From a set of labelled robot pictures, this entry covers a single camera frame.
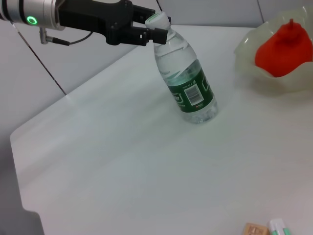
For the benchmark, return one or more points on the small wooden cork block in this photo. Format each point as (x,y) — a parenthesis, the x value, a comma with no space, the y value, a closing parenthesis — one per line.
(255,230)

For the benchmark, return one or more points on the clear green-label water bottle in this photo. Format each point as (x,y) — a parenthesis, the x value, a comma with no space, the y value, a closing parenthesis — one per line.
(185,73)

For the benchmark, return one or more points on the green glass fruit plate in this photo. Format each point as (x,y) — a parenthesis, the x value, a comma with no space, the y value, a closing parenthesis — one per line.
(247,63)

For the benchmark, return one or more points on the green toothbrush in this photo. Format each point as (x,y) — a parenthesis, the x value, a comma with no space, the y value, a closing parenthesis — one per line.
(278,227)

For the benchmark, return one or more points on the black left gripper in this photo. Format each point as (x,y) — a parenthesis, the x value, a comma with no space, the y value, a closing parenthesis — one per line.
(97,17)

